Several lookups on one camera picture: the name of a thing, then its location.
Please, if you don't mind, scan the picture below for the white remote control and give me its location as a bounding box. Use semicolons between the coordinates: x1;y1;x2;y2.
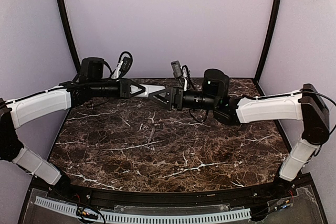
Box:
136;84;165;98

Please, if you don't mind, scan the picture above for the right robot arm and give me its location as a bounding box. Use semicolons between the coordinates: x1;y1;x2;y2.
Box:
149;69;331;182

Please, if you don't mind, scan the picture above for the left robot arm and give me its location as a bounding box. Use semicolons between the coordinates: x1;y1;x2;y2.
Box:
1;52;149;186

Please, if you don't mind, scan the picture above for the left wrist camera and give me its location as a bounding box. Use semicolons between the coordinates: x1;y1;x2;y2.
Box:
110;51;133;80

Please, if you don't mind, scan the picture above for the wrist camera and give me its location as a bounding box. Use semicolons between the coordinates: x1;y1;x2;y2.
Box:
171;60;196;91
110;51;133;80

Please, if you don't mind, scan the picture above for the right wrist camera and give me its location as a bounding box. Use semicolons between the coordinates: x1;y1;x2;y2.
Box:
171;60;196;91

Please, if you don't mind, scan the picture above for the black front table rail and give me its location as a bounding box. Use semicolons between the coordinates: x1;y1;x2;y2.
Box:
31;179;313;209

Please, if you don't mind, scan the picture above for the left black frame post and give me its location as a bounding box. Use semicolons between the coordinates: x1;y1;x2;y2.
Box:
56;0;81;73

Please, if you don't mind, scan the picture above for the black frame post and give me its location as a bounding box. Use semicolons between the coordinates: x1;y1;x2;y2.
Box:
254;0;281;83
56;0;81;73

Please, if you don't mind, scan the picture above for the white slotted cable duct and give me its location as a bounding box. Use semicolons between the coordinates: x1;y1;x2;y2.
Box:
34;196;251;223

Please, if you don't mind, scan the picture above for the right black frame post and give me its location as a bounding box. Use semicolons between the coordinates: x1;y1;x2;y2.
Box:
254;0;281;83

